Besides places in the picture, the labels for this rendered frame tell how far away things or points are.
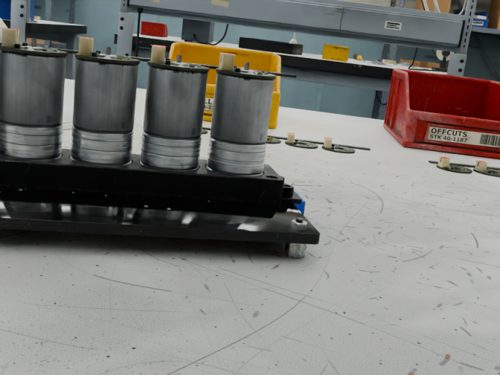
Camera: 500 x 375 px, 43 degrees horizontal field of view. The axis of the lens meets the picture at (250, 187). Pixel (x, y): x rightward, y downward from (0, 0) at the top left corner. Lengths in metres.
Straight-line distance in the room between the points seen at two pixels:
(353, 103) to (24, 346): 4.56
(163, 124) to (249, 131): 0.03
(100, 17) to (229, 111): 4.64
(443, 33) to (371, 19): 0.28
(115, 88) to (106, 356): 0.12
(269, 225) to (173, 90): 0.07
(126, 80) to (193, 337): 0.12
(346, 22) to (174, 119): 2.30
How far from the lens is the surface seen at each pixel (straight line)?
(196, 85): 0.25
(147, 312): 0.18
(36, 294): 0.19
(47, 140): 0.26
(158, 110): 0.25
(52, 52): 0.26
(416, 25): 2.57
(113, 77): 0.25
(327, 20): 2.54
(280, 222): 0.24
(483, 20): 4.35
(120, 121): 0.25
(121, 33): 2.66
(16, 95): 0.26
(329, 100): 4.68
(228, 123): 0.26
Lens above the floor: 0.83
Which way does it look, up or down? 14 degrees down
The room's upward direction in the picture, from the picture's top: 7 degrees clockwise
